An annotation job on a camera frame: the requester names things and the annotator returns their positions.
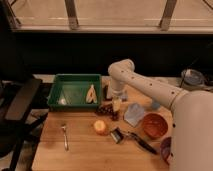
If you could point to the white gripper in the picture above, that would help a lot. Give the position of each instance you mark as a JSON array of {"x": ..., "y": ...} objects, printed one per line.
[{"x": 117, "y": 98}]

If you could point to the dark red grape bunch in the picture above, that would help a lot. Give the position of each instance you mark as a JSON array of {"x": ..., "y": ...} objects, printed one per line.
[{"x": 108, "y": 110}]

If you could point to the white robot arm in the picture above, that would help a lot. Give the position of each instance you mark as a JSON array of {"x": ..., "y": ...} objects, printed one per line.
[{"x": 192, "y": 115}]

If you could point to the blue plastic cup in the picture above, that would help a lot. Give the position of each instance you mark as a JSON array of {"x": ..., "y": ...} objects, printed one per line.
[{"x": 155, "y": 105}]

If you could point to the small metal cup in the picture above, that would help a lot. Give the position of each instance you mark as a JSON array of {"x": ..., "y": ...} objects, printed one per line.
[{"x": 117, "y": 135}]

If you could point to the dark brown block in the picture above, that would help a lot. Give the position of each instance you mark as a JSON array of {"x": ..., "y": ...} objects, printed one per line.
[{"x": 105, "y": 93}]

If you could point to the wooden tongs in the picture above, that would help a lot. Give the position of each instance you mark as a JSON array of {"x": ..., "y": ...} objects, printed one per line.
[{"x": 91, "y": 96}]

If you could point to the light blue cloth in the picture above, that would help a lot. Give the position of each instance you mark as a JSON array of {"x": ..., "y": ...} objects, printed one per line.
[{"x": 133, "y": 114}]

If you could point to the orange fruit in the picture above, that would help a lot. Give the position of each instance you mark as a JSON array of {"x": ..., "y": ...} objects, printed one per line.
[{"x": 100, "y": 127}]

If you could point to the green plastic tray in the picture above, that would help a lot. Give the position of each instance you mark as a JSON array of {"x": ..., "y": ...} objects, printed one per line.
[{"x": 69, "y": 92}]

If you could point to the orange bowl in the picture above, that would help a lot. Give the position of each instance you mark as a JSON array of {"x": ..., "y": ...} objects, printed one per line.
[{"x": 154, "y": 125}]

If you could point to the purple bowl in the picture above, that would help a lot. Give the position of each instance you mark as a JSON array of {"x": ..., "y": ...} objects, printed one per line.
[{"x": 165, "y": 149}]

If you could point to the metal fork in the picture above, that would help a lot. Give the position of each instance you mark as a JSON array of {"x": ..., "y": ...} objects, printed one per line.
[{"x": 63, "y": 127}]

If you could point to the grey round device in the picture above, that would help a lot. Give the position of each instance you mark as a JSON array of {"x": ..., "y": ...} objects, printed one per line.
[{"x": 192, "y": 77}]

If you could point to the black office chair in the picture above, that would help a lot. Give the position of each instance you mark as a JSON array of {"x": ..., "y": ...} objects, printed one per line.
[{"x": 14, "y": 130}]

